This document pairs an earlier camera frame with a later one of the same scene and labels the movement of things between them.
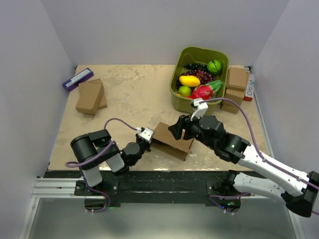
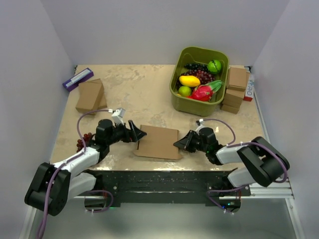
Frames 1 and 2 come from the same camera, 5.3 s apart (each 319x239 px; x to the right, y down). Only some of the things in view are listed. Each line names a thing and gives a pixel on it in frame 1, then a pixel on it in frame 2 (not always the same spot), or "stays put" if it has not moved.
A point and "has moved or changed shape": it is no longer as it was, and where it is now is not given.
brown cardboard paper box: [164, 141] has moved or changed shape
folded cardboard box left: [91, 97] stays put
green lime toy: [184, 91] stays put
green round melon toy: [214, 66] stays put
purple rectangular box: [73, 82] stays put
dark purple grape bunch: [196, 66] stays put
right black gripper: [184, 122] -> [185, 143]
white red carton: [250, 89] stays put
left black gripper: [148, 149] -> [133, 135]
